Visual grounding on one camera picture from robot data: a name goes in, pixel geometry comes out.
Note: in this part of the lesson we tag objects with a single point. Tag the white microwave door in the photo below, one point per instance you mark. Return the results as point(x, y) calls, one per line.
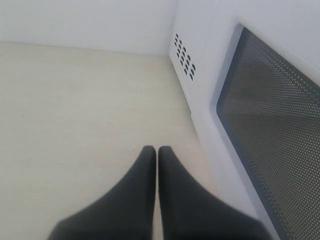
point(259, 99)

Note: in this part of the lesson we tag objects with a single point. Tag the white Midea microwave body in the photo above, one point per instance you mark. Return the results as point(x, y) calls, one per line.
point(205, 33)

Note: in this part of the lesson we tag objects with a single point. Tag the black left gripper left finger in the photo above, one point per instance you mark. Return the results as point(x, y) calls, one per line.
point(125, 212)

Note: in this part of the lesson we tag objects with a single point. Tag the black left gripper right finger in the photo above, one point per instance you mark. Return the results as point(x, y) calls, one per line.
point(190, 212)

